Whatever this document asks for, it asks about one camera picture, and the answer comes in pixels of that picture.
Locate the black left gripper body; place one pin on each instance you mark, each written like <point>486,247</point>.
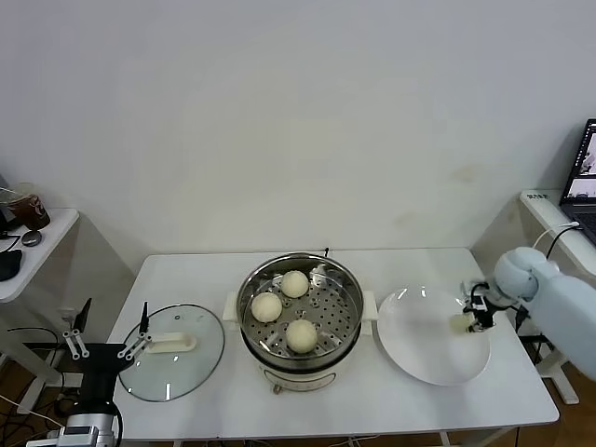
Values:
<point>100,365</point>

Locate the white side desk with cup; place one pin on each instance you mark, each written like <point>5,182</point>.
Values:
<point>51,242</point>

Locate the plastic iced coffee cup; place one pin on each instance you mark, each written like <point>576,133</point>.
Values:
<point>31,212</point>

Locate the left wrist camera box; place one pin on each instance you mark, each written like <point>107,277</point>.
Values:
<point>79,433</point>

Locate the white side desk with laptop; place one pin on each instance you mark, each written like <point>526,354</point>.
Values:
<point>545,209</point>

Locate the white wall socket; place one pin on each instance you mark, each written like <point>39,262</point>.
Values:
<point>66,316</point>

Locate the white steamed baozi bun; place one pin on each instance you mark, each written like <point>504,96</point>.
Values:
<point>301,336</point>
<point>294,284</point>
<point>458,323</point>
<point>266,307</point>

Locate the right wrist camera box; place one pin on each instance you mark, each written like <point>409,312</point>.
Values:
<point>478,306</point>

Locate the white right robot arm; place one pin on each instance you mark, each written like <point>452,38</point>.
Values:
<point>559,307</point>

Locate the white electric cooker pot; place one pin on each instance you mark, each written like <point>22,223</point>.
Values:
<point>298,377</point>

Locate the stainless steel steamer basket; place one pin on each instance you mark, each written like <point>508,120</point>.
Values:
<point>335,321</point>

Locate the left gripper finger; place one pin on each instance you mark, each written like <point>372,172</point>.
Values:
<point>144,321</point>
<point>83,315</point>

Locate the black computer mouse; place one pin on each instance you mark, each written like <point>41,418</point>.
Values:
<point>9,264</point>

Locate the white round plate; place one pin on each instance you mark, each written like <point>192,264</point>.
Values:
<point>419,344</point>

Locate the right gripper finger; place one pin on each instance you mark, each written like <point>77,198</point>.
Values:
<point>474,329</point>
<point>469,312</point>

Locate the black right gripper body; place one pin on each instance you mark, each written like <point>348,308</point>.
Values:
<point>484,320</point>

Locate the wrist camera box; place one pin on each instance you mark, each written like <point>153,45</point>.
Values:
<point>79,433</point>
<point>478,306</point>

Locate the dark grey monitor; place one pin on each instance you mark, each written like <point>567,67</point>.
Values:
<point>3,219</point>

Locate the dark open laptop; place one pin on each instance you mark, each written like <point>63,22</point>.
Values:
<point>582,177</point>

